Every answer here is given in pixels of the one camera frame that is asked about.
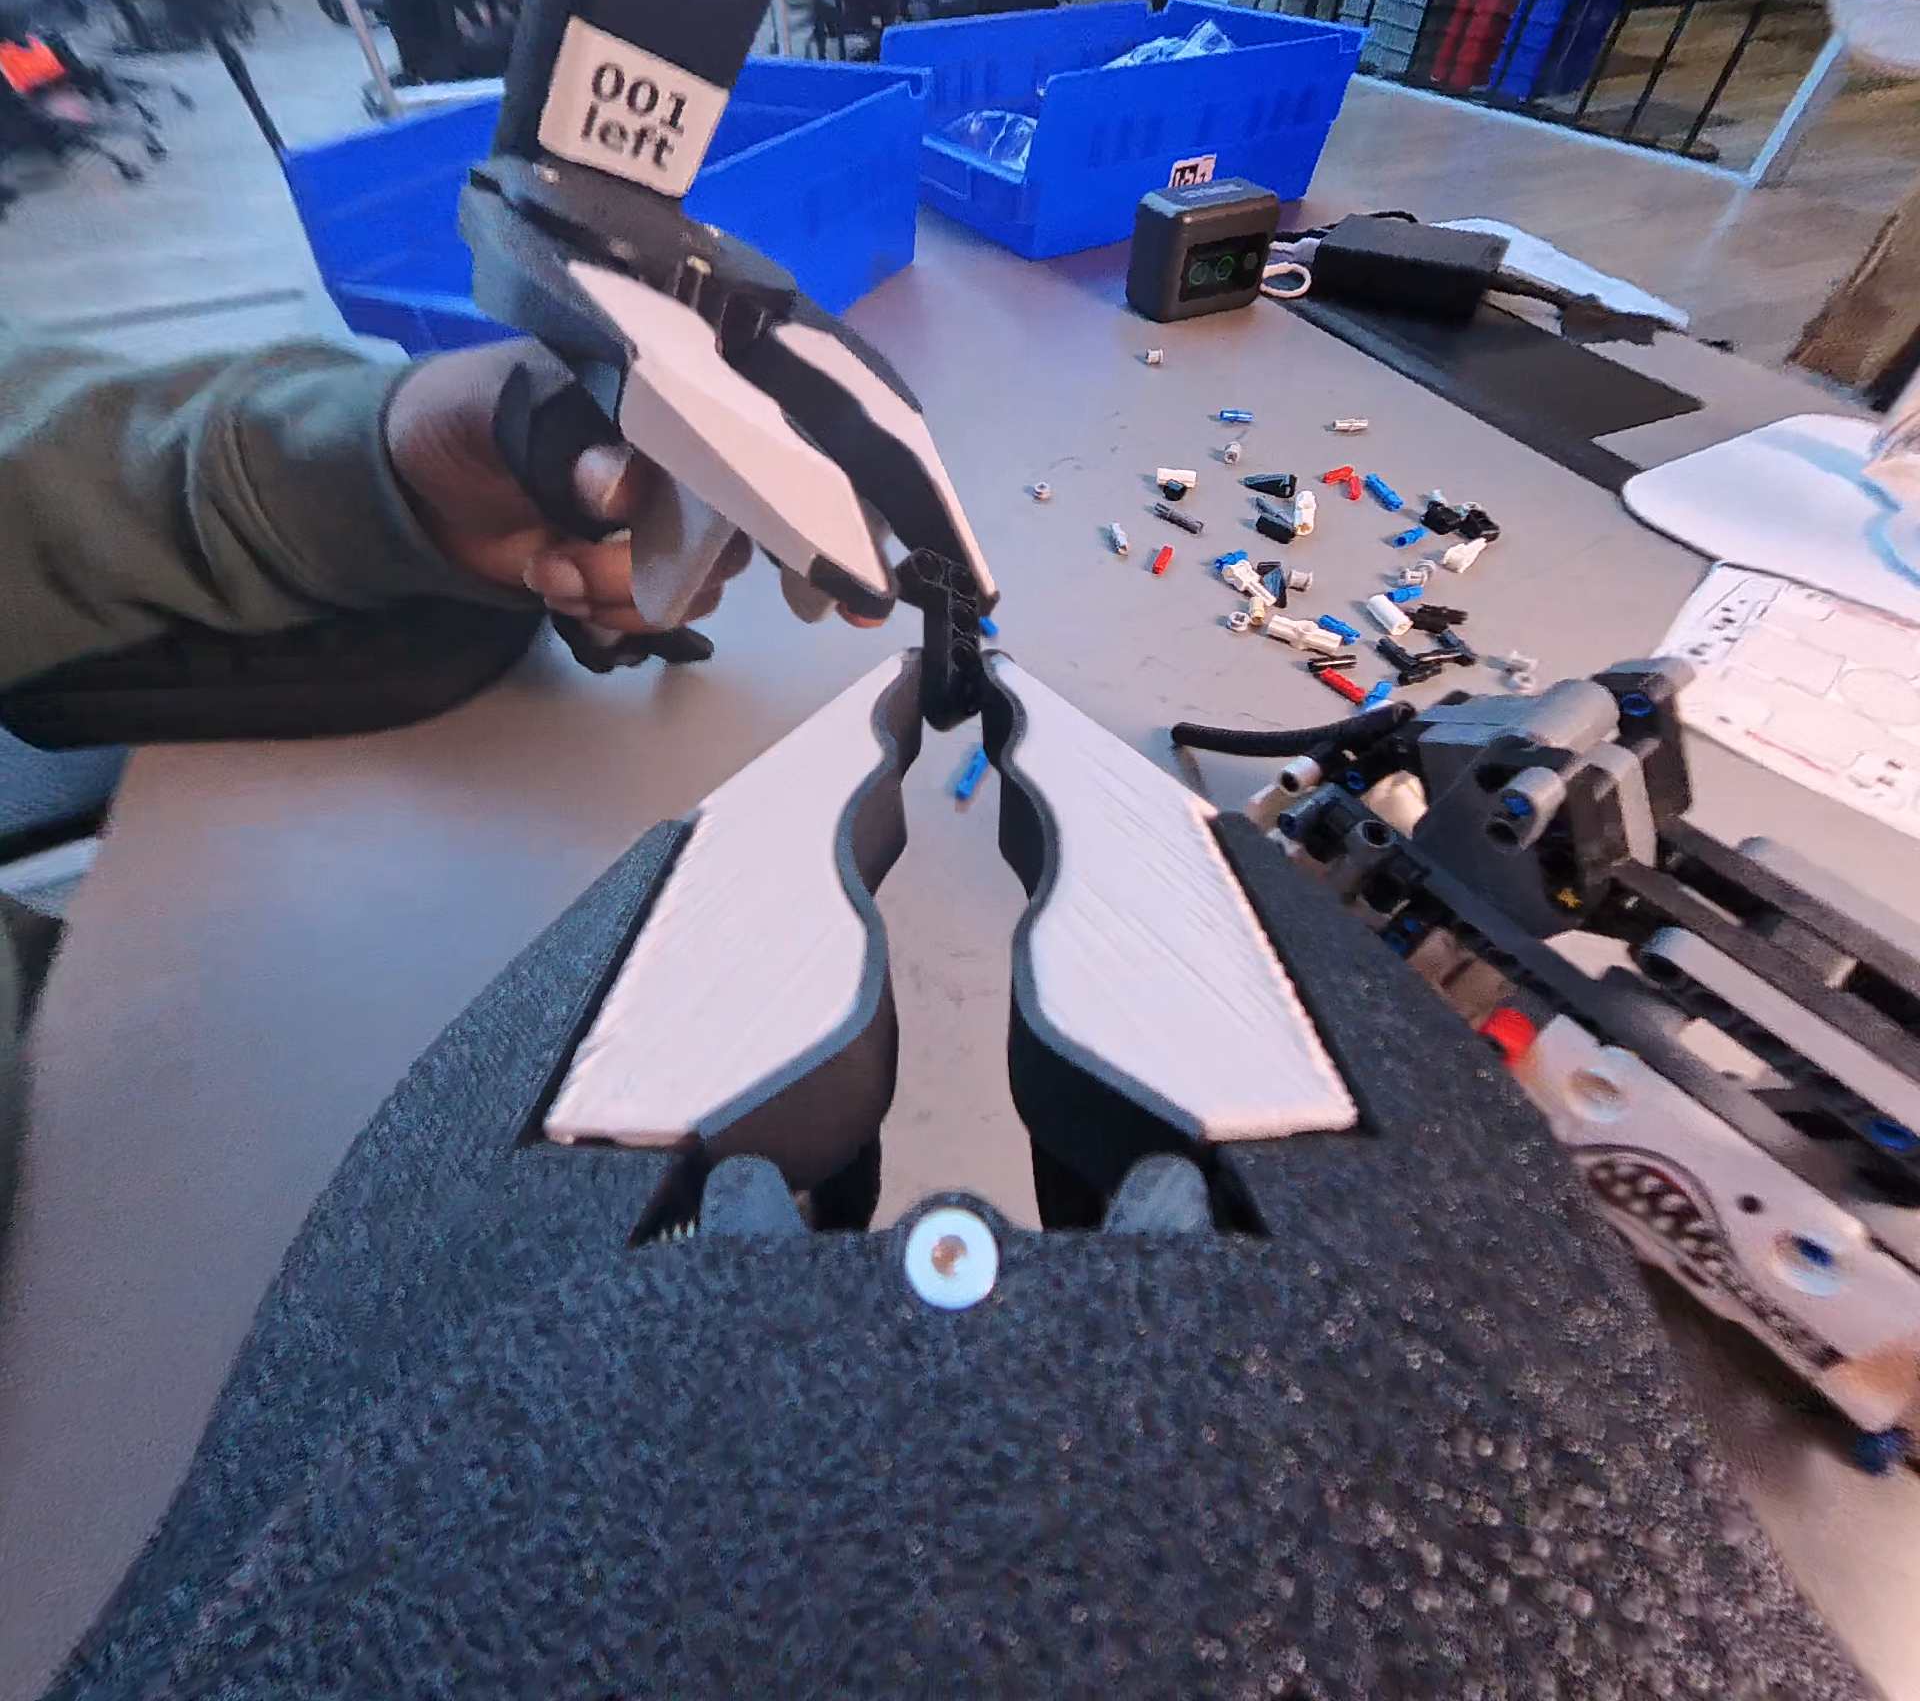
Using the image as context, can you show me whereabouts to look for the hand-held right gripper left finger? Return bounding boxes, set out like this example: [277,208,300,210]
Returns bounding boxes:
[539,652,920,1152]

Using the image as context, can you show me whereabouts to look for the pile of small building parts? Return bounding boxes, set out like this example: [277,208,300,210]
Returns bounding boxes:
[1030,336,1547,713]

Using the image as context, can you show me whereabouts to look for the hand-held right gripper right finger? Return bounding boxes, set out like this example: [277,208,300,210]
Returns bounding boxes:
[984,652,1362,1144]

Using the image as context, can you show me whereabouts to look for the brown cardboard box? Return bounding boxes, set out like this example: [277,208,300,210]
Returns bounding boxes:
[1786,186,1920,412]

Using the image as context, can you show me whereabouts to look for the black power adapter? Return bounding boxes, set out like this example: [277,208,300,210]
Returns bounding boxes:
[1301,214,1513,327]

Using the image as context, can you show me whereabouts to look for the black box device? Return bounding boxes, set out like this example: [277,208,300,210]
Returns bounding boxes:
[1127,179,1289,327]

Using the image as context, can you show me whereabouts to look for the black building beam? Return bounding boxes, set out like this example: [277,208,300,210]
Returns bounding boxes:
[910,553,998,731]

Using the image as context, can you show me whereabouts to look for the toy vehicle chassis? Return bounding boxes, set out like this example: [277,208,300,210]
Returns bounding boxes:
[1170,659,1920,1469]

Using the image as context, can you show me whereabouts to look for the white sticker sheet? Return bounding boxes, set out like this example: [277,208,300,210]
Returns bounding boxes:
[1649,563,1920,838]

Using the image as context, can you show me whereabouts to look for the person's left forearm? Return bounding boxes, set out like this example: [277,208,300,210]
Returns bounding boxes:
[0,322,542,683]

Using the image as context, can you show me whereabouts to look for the white flat board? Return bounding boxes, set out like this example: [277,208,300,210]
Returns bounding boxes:
[1619,412,1920,628]

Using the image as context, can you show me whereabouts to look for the blue plastic bin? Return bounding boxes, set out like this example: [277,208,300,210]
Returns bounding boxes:
[286,58,931,358]
[879,0,1367,263]

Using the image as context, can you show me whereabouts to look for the grey desk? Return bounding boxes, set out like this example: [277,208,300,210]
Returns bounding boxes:
[0,156,1920,1701]

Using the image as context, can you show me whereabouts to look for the person's left hand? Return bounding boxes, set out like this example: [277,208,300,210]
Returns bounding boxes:
[384,336,877,675]

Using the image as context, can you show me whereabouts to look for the white paper sheets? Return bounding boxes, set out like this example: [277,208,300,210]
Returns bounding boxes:
[1470,217,1687,341]

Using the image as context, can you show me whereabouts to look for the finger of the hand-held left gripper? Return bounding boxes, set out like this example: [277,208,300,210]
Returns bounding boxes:
[766,316,1002,617]
[564,263,901,623]

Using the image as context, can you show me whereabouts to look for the black desk mat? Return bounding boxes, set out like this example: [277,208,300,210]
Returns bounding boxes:
[1289,277,1712,495]

